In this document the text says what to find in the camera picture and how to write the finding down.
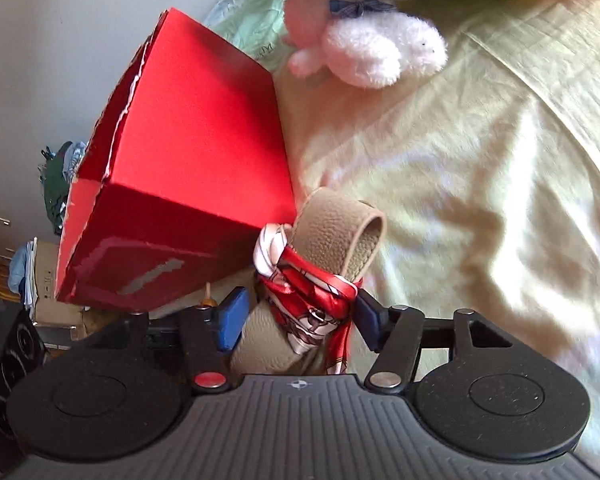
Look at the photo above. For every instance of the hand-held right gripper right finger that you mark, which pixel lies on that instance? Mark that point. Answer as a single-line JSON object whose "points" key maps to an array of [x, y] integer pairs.
{"points": [[372, 322]]}

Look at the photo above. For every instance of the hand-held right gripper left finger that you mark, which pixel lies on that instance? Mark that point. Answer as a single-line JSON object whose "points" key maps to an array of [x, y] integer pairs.
{"points": [[235, 317]]}

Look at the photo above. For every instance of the red patterned silk scarf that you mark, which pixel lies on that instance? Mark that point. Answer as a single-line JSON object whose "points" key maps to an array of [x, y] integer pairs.
{"points": [[310, 305]]}

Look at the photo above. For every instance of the red cardboard box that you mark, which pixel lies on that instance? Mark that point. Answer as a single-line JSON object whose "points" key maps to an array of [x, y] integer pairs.
{"points": [[180, 160]]}

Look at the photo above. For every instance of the brown cardboard carton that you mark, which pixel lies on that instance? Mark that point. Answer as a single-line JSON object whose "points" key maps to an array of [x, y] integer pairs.
{"points": [[47, 280]]}

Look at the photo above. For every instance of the pale yellow bed sheet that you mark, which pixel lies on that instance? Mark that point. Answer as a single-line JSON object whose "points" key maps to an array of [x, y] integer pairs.
{"points": [[480, 160]]}

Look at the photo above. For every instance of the dark green garment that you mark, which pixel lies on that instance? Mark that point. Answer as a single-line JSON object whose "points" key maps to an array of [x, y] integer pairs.
{"points": [[55, 195]]}

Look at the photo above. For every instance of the light blue cloth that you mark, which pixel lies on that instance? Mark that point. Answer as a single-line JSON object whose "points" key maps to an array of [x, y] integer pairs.
{"points": [[20, 270]]}

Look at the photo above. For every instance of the black speaker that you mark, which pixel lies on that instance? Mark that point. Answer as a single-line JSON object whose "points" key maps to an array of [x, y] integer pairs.
{"points": [[10, 355]]}

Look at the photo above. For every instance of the pink plush bunny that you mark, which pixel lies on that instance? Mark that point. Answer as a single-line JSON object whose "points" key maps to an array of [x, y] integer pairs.
{"points": [[370, 45]]}

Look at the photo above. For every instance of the light green plastic package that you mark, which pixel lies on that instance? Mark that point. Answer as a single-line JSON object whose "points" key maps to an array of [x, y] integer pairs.
{"points": [[250, 25]]}

